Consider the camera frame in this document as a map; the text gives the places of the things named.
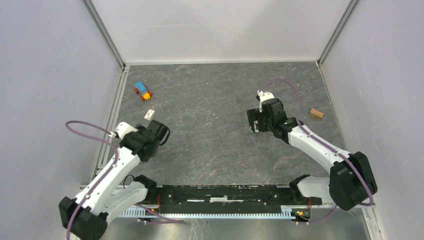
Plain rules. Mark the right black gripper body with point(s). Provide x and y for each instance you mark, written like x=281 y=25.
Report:
x=254 y=114

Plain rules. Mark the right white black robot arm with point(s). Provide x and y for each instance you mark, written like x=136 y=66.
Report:
x=351 y=181

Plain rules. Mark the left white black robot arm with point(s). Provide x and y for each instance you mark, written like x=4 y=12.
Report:
x=88 y=214

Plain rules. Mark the small wooden block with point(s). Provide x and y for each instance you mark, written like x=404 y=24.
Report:
x=316 y=114

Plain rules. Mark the colourful toy brick car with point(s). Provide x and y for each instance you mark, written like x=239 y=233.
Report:
x=141 y=90

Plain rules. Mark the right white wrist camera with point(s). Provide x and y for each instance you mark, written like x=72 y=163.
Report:
x=263 y=96

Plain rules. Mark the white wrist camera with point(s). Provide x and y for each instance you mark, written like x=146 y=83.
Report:
x=263 y=96
x=121 y=130

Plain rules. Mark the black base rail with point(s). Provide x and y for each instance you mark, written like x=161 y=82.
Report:
x=224 y=199

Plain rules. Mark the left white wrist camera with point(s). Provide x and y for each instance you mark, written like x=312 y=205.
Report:
x=121 y=130

